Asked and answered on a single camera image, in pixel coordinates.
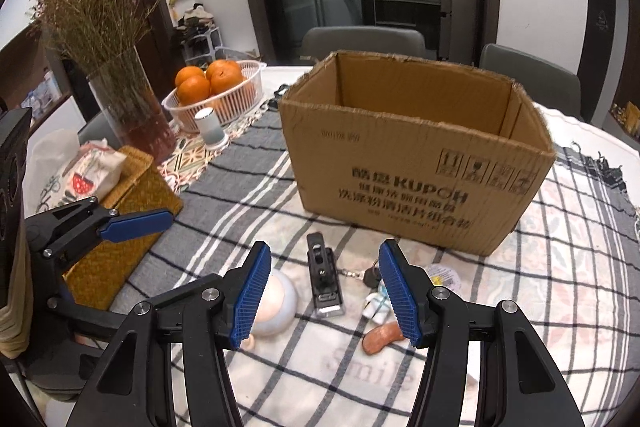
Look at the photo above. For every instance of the round labelled tin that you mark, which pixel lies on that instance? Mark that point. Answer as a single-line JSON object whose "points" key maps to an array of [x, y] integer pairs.
{"points": [[445, 277]]}

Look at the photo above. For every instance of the yellow gift bag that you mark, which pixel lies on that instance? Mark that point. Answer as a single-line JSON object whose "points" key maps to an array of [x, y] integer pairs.
{"points": [[631, 116]]}

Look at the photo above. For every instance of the pair of shoes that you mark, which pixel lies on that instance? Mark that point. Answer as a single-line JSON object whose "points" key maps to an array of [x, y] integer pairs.
{"points": [[197, 14]]}

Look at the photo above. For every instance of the dark door with triangle ornament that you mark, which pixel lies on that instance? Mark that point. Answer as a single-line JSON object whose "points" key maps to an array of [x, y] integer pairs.
{"points": [[600, 47]]}

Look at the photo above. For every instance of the printed tissue pack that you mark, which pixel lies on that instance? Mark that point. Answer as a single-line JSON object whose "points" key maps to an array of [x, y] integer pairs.
{"points": [[92, 172]]}

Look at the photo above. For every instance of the white plastic bag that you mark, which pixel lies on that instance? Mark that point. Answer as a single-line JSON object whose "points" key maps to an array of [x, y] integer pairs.
{"points": [[50, 157]]}

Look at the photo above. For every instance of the patterned table runner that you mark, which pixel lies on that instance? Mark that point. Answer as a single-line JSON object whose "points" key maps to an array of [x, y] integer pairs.
{"points": [[190, 162]]}

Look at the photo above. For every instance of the small white cylinder device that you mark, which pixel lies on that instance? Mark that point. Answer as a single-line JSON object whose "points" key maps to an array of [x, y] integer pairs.
{"points": [[210, 129]]}

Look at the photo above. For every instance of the white round toy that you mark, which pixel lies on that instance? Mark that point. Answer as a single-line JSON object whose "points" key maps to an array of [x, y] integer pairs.
{"points": [[277, 302]]}

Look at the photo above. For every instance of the brown cardboard box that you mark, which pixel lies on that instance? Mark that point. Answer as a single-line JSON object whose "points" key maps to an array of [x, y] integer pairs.
{"points": [[400, 187]]}

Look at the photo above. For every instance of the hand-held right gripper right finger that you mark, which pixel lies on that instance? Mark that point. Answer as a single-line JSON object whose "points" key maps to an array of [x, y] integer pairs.
{"points": [[400, 292]]}

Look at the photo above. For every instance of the woven straw box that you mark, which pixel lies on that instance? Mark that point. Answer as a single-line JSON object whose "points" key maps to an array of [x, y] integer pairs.
{"points": [[135, 192]]}

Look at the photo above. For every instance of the white shoe rack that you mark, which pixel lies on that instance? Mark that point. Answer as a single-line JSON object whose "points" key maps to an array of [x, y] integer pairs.
{"points": [[200, 47]]}

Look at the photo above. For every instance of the clear glass vase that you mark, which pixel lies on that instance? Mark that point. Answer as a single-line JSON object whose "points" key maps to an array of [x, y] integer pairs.
{"points": [[130, 117]]}

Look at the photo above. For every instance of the black stapler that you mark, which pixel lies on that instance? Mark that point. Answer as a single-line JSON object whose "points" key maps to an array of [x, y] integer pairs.
{"points": [[322, 277]]}

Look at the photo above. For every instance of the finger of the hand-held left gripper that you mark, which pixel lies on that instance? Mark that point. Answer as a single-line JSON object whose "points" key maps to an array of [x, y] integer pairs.
{"points": [[135, 227], [95, 314]]}

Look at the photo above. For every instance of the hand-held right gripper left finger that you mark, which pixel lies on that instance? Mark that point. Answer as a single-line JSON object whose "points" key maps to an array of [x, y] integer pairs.
{"points": [[252, 297]]}

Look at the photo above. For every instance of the orange fruit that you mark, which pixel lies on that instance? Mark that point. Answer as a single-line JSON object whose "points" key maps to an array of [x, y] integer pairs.
{"points": [[227, 83], [194, 91], [222, 66], [189, 73]]}

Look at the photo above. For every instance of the grey plaid tablecloth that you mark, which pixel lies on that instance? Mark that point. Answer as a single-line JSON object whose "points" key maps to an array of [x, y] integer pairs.
{"points": [[550, 282]]}

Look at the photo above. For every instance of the white plastic fruit basket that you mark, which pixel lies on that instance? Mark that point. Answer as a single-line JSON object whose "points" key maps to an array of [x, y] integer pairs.
{"points": [[240, 99]]}

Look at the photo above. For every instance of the pink sausage toy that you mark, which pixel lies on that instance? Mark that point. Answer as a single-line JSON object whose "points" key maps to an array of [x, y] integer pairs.
{"points": [[380, 339]]}

